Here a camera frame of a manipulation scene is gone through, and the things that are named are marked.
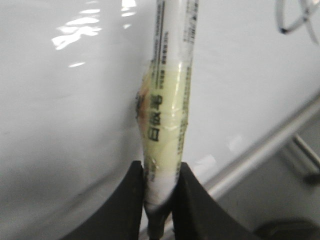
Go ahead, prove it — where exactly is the grey metal whiteboard stand leg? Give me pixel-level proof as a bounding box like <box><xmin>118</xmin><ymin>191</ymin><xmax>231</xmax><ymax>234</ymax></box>
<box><xmin>292</xmin><ymin>134</ymin><xmax>320</xmax><ymax>175</ymax></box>

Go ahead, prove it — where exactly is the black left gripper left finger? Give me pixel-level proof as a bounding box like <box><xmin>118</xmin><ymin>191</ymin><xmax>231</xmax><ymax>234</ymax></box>
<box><xmin>63</xmin><ymin>161</ymin><xmax>144</xmax><ymax>240</ymax></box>

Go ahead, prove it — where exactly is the grey aluminium whiteboard tray rail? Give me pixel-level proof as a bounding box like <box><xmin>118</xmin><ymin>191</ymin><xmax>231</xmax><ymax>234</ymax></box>
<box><xmin>139</xmin><ymin>97</ymin><xmax>320</xmax><ymax>237</ymax></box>

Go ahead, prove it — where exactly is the white whiteboard marker with tape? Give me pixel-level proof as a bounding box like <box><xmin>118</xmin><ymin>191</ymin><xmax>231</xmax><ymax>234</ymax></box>
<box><xmin>136</xmin><ymin>0</ymin><xmax>199</xmax><ymax>240</ymax></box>

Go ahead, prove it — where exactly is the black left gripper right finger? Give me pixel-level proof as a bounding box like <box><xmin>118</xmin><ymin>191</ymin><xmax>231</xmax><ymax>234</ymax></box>
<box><xmin>172</xmin><ymin>162</ymin><xmax>259</xmax><ymax>240</ymax></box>

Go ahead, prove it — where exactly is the large white whiteboard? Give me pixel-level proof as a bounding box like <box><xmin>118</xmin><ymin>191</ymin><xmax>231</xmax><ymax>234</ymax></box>
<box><xmin>0</xmin><ymin>0</ymin><xmax>320</xmax><ymax>240</ymax></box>

